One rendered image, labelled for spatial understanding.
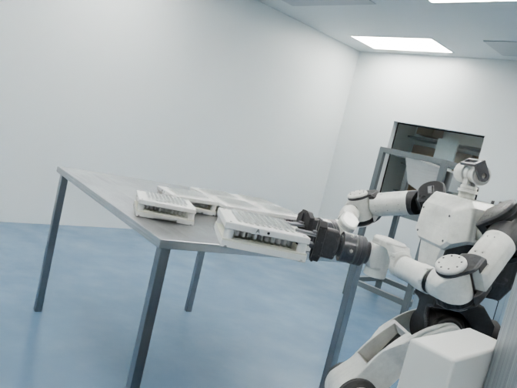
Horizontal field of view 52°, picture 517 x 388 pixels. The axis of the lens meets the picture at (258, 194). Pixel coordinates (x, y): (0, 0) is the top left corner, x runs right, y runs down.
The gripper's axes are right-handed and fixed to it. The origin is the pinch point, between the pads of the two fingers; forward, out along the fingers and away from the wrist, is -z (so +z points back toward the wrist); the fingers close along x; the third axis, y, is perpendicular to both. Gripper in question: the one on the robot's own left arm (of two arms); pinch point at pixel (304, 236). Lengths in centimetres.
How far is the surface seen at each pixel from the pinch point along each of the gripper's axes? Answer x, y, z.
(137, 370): 69, 37, -41
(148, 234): 20, 42, -50
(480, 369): -3, -88, 12
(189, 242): 18, 40, -34
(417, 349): -4, -91, 3
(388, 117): -103, 590, 163
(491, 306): 44, 189, 164
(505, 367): -4, -88, 15
